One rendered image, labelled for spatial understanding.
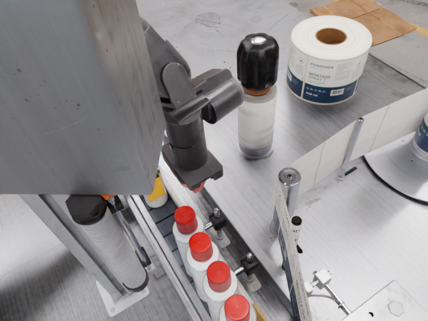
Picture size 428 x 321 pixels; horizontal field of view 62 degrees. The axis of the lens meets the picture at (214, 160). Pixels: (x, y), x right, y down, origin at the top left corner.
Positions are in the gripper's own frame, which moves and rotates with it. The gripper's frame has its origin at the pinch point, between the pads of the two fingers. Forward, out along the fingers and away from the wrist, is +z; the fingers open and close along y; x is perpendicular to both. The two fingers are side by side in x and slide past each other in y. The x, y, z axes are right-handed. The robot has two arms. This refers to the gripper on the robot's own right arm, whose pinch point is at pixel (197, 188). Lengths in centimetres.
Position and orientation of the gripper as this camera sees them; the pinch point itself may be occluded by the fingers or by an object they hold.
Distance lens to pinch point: 65.4
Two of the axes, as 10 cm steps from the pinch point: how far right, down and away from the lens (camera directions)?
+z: 0.8, 6.2, 7.8
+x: -8.4, 4.6, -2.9
